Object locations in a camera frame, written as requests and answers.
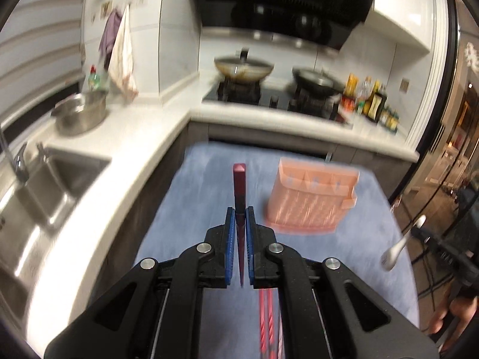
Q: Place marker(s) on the black range hood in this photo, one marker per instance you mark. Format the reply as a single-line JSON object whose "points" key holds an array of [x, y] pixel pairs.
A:
{"points": [[326, 23]]}

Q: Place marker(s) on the black gas stove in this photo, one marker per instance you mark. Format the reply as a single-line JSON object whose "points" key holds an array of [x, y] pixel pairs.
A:
{"points": [[295, 99]]}

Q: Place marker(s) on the clear oil bottle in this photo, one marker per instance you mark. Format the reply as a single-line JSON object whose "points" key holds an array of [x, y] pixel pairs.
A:
{"points": [[364, 94]]}

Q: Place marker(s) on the yellow snack bag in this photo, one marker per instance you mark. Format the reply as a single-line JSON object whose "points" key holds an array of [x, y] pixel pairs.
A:
{"points": [[351, 86]]}

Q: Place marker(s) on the black wok with lid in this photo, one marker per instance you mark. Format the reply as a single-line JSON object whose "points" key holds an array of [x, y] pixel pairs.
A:
{"points": [[316, 83]]}

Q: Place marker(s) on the dark red chopstick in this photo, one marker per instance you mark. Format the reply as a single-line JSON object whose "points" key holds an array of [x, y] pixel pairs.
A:
{"points": [[239, 179]]}

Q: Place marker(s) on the wall power outlet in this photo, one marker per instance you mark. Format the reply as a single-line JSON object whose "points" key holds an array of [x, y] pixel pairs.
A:
{"points": [[404, 84]]}

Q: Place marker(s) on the purple hanging cloth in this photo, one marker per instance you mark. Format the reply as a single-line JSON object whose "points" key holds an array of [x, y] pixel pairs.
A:
{"points": [[109, 36]]}

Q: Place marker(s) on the dark soy sauce bottle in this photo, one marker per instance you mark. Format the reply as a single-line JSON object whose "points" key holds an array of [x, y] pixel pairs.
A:
{"points": [[375, 104]]}

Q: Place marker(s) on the stainless steel sink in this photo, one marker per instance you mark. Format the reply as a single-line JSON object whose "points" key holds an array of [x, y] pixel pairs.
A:
{"points": [[32, 216]]}

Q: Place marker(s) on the white beige hanging towel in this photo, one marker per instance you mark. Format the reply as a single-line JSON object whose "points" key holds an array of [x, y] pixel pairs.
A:
{"points": [[121, 65]]}

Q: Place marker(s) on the pink perforated utensil holder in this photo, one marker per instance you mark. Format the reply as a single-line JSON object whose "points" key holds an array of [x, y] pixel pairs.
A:
{"points": [[310, 197]]}

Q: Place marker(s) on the chrome faucet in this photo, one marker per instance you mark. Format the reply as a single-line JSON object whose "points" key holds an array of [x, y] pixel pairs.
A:
{"points": [[17, 162]]}

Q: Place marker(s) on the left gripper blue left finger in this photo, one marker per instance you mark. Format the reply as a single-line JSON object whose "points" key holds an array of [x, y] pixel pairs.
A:
{"points": [[229, 244]]}

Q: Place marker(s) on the spice jar rack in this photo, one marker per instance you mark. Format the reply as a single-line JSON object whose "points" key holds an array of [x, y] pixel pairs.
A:
{"points": [[389, 119]]}

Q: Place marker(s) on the stainless steel bowl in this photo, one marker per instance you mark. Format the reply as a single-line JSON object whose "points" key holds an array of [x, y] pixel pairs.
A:
{"points": [[80, 113]]}

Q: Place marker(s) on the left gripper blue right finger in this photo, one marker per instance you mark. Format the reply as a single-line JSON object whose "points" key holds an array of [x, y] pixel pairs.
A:
{"points": [[250, 225]]}

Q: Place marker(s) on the green dish soap bottle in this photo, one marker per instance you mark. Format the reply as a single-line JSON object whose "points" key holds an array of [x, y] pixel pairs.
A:
{"points": [[94, 79]]}

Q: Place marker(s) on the brown wok with lid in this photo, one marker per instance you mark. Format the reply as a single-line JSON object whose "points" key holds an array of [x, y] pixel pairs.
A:
{"points": [[242, 68]]}

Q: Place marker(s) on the person's right hand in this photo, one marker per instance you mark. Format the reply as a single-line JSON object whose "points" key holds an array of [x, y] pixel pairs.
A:
{"points": [[462, 308]]}

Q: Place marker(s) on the red instant noodle cup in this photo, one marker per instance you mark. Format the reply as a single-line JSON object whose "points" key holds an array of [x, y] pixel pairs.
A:
{"points": [[348, 103]]}

